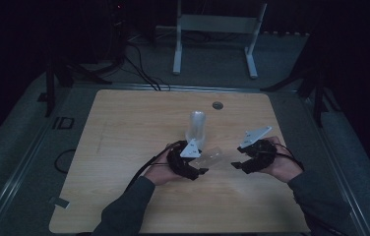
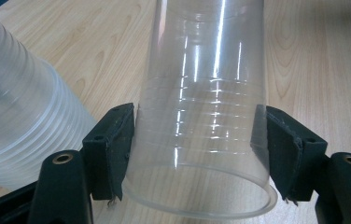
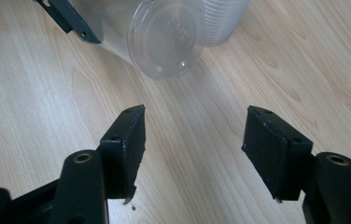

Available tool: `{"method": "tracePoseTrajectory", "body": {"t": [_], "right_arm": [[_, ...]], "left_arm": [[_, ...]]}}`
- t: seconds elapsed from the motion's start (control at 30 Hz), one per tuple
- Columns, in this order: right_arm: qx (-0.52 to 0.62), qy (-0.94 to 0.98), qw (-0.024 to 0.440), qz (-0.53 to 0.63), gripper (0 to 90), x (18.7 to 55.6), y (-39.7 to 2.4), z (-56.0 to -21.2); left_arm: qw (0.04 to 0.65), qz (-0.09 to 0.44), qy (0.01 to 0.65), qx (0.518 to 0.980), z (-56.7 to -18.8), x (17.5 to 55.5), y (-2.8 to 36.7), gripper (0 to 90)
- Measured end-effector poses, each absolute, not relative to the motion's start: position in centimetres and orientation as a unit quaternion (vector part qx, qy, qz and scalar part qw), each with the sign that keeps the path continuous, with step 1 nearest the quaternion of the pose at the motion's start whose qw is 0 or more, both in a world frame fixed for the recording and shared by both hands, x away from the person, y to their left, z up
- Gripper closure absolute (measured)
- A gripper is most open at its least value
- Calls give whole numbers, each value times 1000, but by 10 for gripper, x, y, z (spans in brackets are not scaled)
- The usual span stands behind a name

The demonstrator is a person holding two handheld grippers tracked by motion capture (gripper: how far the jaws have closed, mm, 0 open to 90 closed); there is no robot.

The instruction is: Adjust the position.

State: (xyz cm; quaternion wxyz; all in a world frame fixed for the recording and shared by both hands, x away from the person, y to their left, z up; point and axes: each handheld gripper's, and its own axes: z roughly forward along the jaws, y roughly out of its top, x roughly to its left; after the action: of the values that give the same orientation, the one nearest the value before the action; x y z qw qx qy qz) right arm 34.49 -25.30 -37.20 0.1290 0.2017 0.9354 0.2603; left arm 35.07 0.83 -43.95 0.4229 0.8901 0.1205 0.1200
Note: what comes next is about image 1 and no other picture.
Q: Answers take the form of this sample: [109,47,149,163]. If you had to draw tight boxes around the grey tape strip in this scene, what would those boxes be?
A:
[48,196,71,209]

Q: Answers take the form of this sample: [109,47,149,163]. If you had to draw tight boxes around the person's right hand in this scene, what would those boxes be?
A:
[259,136,305,184]

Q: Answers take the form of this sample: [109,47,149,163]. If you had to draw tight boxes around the hand-held gripper black cable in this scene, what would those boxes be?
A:
[124,141,182,194]
[273,142,306,172]

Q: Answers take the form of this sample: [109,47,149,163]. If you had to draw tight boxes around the black tripod stand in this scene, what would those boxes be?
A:
[259,62,342,130]
[36,0,114,118]

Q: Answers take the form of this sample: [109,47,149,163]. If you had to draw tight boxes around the person's left hand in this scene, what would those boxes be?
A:
[143,147,188,187]

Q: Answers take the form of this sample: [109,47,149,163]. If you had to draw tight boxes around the single clear plastic cup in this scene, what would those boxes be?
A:
[190,147,224,169]

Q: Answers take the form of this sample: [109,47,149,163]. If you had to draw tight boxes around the stack of clear plastic cups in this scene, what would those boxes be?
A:
[184,110,207,150]

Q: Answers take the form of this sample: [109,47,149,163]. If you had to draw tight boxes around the right hand-held gripper black cable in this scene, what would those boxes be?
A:
[273,142,306,172]

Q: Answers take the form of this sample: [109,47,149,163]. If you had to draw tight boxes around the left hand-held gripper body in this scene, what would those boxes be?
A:
[165,138,204,181]

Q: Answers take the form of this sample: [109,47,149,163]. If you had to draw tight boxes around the black floor cables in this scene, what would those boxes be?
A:
[120,32,171,91]

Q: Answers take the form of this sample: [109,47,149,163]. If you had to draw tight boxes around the black cable loop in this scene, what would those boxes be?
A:
[53,148,77,175]

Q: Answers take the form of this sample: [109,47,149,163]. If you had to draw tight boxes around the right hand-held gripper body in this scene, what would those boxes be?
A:
[237,125,278,175]

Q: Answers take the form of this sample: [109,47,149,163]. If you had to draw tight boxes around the left hand-held gripper black cable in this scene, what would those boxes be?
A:
[124,141,182,194]

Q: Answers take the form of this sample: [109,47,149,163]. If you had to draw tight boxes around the white metal stand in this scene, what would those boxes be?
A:
[172,0,269,81]

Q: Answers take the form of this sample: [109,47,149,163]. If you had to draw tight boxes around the black rectangular floor marker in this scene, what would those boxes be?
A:
[52,116,76,131]

